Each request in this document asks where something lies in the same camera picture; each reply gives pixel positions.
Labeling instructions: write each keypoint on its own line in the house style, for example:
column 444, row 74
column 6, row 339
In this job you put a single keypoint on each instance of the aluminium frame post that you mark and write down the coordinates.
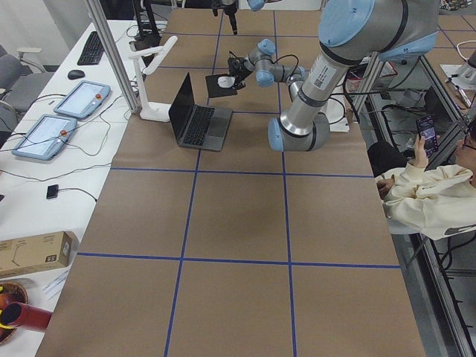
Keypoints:
column 101, row 25

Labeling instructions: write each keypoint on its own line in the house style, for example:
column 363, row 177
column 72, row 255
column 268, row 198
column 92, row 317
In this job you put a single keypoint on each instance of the red cylinder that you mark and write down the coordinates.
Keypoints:
column 24, row 316

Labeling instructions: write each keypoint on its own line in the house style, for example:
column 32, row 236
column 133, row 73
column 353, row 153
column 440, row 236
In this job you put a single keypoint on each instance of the small black device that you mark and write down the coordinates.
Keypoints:
column 52, row 191

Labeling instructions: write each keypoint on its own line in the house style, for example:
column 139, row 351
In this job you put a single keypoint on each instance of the far teach pendant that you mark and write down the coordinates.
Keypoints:
column 83, row 100

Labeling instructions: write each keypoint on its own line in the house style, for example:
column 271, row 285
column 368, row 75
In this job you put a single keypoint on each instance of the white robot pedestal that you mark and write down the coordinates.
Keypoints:
column 336, row 114

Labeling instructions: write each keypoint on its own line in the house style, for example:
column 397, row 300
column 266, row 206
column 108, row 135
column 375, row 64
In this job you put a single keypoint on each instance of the black mouse pad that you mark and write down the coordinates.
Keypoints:
column 214, row 91

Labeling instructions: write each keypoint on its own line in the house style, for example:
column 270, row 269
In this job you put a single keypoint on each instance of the teach pendant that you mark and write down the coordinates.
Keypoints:
column 83, row 100
column 46, row 138

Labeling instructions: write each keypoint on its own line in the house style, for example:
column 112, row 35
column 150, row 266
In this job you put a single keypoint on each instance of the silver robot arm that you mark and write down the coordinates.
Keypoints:
column 348, row 32
column 230, row 8

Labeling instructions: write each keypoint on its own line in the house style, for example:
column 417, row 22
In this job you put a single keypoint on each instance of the black desk mouse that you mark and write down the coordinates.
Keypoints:
column 75, row 74

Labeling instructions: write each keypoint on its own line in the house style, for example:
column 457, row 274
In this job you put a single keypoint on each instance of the white computer mouse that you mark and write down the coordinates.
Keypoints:
column 222, row 79

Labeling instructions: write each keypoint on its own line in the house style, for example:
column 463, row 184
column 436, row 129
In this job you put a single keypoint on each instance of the near teach pendant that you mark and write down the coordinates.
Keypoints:
column 46, row 138

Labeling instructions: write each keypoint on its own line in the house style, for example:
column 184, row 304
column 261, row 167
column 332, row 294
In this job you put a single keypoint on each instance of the person in cream hoodie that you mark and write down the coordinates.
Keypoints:
column 436, row 203

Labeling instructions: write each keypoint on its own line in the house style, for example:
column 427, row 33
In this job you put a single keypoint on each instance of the black smartphone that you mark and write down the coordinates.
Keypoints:
column 426, row 129

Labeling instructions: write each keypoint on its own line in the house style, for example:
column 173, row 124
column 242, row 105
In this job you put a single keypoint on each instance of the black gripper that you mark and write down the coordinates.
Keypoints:
column 242, row 71

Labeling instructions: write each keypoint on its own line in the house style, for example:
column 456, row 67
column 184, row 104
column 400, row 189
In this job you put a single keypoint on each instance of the grey laptop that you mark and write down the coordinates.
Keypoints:
column 195, row 126

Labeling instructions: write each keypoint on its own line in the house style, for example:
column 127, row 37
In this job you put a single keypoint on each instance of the black keyboard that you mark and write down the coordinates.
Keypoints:
column 92, row 50

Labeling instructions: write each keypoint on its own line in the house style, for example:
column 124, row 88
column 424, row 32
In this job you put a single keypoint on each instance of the cardboard box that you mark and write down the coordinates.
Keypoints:
column 44, row 252

